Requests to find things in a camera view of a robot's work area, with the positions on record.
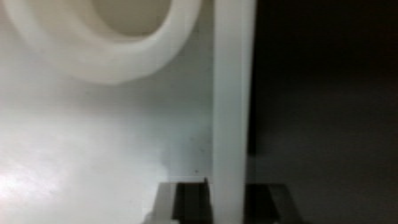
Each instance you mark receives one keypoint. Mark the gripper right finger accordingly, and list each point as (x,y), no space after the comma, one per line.
(270,208)

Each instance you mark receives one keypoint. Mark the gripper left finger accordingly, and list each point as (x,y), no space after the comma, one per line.
(183,203)

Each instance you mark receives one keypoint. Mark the white square tabletop part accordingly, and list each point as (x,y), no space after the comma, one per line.
(125,81)

